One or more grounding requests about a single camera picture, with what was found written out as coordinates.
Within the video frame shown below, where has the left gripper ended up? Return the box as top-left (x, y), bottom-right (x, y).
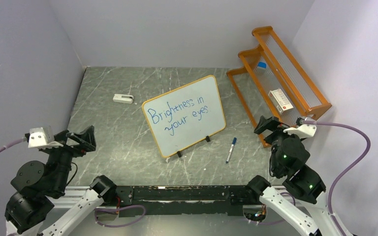
top-left (44, 124), bottom-right (96, 193)

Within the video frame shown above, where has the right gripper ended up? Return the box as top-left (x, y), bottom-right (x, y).
top-left (254, 115), bottom-right (305, 173)

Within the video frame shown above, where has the blue whiteboard marker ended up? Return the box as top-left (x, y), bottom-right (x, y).
top-left (225, 137), bottom-right (237, 164)

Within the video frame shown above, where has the yellow framed whiteboard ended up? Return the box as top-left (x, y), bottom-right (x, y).
top-left (142, 75), bottom-right (226, 158)

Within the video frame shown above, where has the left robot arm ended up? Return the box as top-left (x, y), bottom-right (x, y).
top-left (4, 125), bottom-right (117, 236)

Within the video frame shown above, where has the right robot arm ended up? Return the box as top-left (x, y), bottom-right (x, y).
top-left (246, 116), bottom-right (352, 236)

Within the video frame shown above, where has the white whiteboard eraser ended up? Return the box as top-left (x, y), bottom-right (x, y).
top-left (113, 94), bottom-right (134, 104)

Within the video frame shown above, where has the white red box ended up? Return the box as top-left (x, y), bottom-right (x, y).
top-left (268, 88), bottom-right (293, 114)

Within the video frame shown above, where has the orange wooden rack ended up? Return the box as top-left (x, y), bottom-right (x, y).
top-left (226, 26), bottom-right (332, 127)

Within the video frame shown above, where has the blue white small object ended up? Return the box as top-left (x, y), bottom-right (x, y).
top-left (257, 61), bottom-right (267, 70)

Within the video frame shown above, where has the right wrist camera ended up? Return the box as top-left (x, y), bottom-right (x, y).
top-left (283, 117), bottom-right (316, 139)

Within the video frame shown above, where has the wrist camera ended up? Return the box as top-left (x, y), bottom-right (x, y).
top-left (28, 126), bottom-right (63, 149)
top-left (283, 117), bottom-right (316, 139)

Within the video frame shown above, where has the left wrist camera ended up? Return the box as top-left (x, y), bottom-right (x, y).
top-left (28, 126), bottom-right (63, 149)

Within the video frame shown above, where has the aluminium rail frame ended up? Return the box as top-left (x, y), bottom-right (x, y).
top-left (24, 184), bottom-right (331, 236)

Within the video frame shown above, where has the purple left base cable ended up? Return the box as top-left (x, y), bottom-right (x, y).
top-left (94, 204), bottom-right (147, 228)

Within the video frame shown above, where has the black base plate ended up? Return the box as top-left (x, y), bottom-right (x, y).
top-left (102, 185), bottom-right (262, 217)

